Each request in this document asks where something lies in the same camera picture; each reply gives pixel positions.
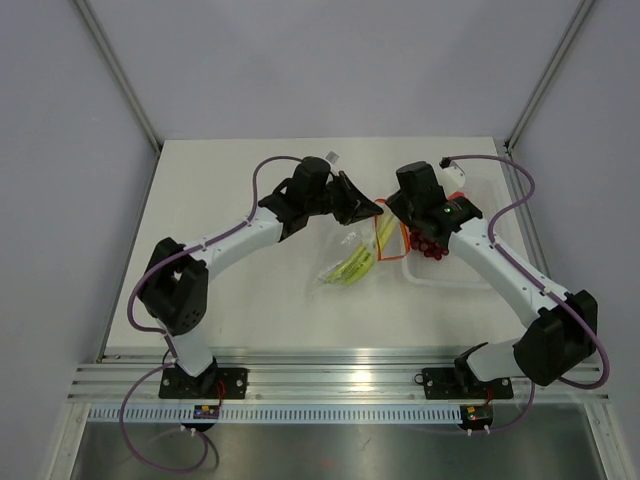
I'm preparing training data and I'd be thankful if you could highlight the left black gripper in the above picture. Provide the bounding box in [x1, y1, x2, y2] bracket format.
[306, 171, 382, 227]

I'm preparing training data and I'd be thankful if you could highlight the clear zip top bag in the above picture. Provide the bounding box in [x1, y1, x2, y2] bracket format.
[305, 198, 410, 299]

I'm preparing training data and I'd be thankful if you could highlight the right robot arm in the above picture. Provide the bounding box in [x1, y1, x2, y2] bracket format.
[386, 161, 598, 396]

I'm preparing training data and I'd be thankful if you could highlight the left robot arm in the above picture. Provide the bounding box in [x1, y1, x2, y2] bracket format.
[126, 157, 383, 398]

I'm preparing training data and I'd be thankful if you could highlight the red grape bunch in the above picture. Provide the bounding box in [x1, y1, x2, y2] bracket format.
[409, 227, 449, 261]

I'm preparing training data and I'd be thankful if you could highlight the white plastic basket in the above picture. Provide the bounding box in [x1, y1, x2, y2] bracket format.
[401, 173, 504, 290]

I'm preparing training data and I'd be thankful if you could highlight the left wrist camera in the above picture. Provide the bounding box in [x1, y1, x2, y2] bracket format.
[325, 151, 340, 165]

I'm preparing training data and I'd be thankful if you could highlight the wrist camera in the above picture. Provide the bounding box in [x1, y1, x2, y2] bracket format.
[325, 151, 340, 165]
[436, 157, 466, 196]

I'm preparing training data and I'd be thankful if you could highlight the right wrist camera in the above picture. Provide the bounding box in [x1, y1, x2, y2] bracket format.
[436, 157, 466, 196]

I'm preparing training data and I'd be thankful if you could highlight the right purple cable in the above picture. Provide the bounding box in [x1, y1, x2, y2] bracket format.
[414, 153, 612, 436]

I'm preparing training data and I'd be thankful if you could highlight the purple cable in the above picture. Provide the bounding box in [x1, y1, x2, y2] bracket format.
[414, 153, 612, 436]
[117, 156, 221, 474]

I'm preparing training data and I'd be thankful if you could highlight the right aluminium frame post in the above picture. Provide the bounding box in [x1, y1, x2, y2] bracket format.
[504, 0, 599, 155]

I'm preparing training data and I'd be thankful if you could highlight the aluminium frame post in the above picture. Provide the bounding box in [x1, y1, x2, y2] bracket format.
[504, 0, 599, 155]
[69, 0, 164, 154]

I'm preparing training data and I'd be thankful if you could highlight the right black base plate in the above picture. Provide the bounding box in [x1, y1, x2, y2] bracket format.
[413, 367, 514, 400]

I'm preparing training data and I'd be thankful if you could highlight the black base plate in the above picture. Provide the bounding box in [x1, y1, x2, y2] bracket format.
[413, 367, 514, 400]
[158, 367, 249, 400]

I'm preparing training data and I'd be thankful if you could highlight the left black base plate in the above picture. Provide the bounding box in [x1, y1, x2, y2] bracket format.
[158, 367, 249, 400]

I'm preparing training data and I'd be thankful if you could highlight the white slotted cable duct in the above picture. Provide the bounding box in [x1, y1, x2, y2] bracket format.
[88, 404, 461, 425]

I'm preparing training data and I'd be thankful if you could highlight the left aluminium frame post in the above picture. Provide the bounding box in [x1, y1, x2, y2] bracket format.
[69, 0, 164, 154]

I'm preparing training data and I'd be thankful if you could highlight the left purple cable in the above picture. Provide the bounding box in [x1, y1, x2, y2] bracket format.
[117, 156, 221, 474]

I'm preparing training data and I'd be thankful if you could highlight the aluminium mounting rail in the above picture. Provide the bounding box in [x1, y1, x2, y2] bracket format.
[67, 347, 611, 401]

